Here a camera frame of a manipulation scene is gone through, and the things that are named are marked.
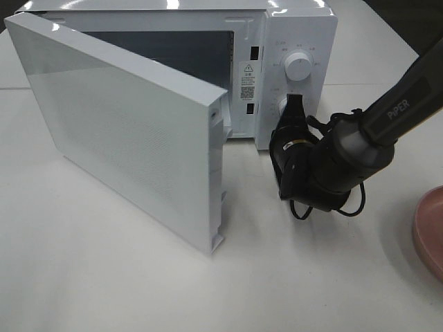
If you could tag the lower white microwave knob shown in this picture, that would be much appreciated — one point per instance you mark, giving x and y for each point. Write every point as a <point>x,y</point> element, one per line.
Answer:
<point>282,104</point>

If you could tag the white warning label sticker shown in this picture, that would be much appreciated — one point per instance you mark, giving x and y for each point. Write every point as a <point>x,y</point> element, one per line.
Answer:
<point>248,73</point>

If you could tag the white microwave knob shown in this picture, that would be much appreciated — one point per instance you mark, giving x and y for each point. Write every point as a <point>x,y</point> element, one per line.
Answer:
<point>282,104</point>
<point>298,65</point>

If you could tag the white microwave oven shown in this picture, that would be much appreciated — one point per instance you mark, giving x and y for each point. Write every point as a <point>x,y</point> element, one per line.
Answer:
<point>208,40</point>

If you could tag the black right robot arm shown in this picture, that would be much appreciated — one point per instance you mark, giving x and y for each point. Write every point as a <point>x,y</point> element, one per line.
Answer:
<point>324,166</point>

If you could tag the pink round plate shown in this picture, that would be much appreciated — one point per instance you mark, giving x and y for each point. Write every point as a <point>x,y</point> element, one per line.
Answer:
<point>427,231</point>

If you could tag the upper white microwave knob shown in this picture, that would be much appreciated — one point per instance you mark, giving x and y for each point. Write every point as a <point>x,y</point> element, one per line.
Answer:
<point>298,65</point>

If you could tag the white microwave door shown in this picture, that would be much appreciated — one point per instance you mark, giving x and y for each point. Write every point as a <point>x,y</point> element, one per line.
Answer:
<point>153,134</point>

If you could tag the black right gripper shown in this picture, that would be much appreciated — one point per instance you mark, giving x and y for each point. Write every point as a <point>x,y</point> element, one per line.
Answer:
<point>290,146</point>

